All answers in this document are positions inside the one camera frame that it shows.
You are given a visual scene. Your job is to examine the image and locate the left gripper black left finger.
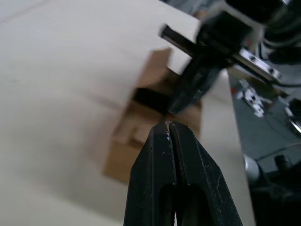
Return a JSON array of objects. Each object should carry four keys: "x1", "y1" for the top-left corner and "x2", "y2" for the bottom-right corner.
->
[{"x1": 123, "y1": 121, "x2": 177, "y2": 226}]

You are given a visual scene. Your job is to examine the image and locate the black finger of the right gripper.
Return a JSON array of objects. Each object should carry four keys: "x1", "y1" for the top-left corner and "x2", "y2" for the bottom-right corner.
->
[
  {"x1": 167, "y1": 52, "x2": 208, "y2": 115},
  {"x1": 199, "y1": 67, "x2": 222, "y2": 97}
]

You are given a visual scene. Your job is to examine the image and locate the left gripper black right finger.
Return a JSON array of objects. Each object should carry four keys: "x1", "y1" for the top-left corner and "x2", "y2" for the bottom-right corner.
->
[{"x1": 170, "y1": 121, "x2": 243, "y2": 226}]

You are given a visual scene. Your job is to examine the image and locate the small brown cardboard box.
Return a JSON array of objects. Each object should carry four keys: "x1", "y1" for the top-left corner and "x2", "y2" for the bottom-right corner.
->
[{"x1": 102, "y1": 47, "x2": 203, "y2": 185}]

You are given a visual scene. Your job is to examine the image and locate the white plastic parts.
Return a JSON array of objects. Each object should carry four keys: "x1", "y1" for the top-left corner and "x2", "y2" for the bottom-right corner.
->
[{"x1": 237, "y1": 79, "x2": 268, "y2": 118}]

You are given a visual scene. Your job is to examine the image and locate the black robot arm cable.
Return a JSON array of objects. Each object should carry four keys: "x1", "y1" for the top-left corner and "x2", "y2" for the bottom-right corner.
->
[{"x1": 264, "y1": 7, "x2": 301, "y2": 62}]

